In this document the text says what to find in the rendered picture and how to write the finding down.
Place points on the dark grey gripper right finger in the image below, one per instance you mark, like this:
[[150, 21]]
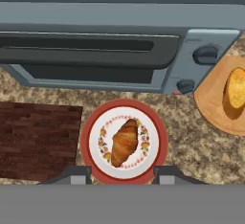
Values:
[[166, 174]]

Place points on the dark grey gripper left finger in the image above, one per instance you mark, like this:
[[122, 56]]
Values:
[[76, 174]]

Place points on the golden brown croissant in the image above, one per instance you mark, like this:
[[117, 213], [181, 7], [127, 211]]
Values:
[[125, 142]]

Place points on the dark wooden cutting board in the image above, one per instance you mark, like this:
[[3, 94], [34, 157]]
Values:
[[36, 140]]

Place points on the red rimmed floral plate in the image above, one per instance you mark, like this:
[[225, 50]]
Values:
[[124, 140]]

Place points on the small black toaster oven knob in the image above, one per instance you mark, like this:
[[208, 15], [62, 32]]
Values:
[[185, 86]]

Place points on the round light wooden plate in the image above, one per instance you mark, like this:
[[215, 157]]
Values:
[[215, 98]]

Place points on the yellow round pastry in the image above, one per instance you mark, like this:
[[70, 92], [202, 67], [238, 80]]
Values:
[[234, 93]]

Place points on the dark toaster oven door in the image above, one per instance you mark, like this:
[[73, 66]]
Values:
[[83, 50]]

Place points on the grey toaster oven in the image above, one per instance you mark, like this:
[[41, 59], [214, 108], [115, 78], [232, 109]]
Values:
[[127, 36]]

